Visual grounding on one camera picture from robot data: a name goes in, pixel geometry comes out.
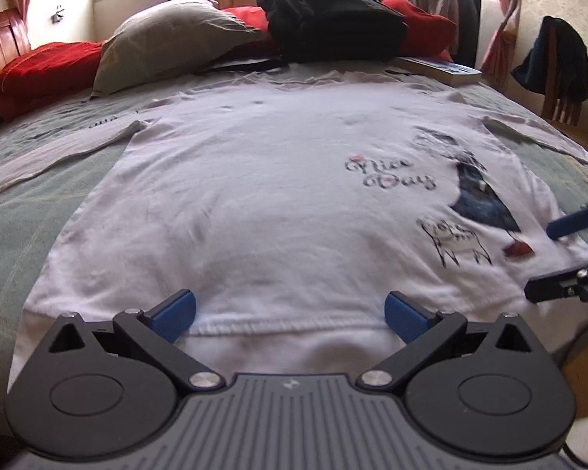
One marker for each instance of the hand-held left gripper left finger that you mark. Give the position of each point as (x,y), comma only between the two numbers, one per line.
(176,316)

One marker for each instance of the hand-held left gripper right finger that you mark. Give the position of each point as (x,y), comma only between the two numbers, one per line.
(406,320)

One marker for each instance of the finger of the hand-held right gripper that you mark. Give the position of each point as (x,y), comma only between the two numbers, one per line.
(568,225)
(553,289)

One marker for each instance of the white t-shirt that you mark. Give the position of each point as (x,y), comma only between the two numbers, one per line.
(274,196)

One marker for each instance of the wooden chair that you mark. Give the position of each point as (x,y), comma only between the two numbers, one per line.
(563,107)

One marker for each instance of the dark teal garment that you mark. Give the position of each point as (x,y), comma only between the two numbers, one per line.
(563,58)

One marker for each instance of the green checked bedspread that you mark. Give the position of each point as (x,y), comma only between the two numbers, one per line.
(29,235)

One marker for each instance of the paperback book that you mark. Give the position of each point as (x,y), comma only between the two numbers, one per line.
(451,72)

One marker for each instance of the dark hanging jacket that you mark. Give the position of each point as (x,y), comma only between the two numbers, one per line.
(468,19)

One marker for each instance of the red cushion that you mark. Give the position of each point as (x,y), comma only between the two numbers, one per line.
(421,24)

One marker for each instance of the beige hanging jacket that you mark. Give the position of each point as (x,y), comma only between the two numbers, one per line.
(438,0)

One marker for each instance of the red folded quilt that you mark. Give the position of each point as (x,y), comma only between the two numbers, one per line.
(44,68)

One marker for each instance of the grey-green pillow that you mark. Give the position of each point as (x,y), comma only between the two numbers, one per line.
(176,34)

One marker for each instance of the black backpack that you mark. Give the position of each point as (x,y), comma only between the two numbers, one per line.
(323,14)

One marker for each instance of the wooden headboard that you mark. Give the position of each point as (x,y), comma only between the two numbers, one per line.
(2,44)

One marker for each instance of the wall hook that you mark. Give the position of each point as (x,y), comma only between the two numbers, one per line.
(57,14)

